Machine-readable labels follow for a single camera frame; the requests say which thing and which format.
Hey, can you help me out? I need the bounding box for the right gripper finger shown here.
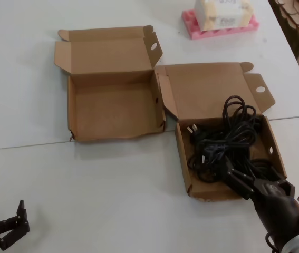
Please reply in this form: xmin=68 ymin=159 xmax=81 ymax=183
xmin=266 ymin=168 xmax=296 ymax=198
xmin=224 ymin=158 xmax=257 ymax=201

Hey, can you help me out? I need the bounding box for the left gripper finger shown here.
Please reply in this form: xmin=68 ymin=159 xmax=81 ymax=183
xmin=0 ymin=200 xmax=31 ymax=250

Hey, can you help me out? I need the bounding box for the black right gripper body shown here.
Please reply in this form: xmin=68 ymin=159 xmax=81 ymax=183
xmin=252 ymin=179 xmax=299 ymax=247

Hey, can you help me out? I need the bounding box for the empty open cardboard box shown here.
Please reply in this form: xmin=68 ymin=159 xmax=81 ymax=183
xmin=54 ymin=25 xmax=167 ymax=144

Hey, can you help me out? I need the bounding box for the pink foam tray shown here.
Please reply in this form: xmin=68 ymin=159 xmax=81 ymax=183
xmin=182 ymin=9 xmax=260 ymax=40

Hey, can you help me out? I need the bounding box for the white beige tissue pack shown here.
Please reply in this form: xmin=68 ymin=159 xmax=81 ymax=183
xmin=193 ymin=0 xmax=253 ymax=31

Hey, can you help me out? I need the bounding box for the stack of flat cardboard sheets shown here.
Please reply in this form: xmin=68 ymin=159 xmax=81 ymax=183
xmin=269 ymin=0 xmax=299 ymax=31

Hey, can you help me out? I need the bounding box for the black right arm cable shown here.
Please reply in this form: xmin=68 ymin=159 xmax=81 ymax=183
xmin=264 ymin=231 xmax=284 ymax=251

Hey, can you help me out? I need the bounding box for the open cardboard box with cords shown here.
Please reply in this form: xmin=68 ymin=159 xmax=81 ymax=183
xmin=156 ymin=62 xmax=288 ymax=202

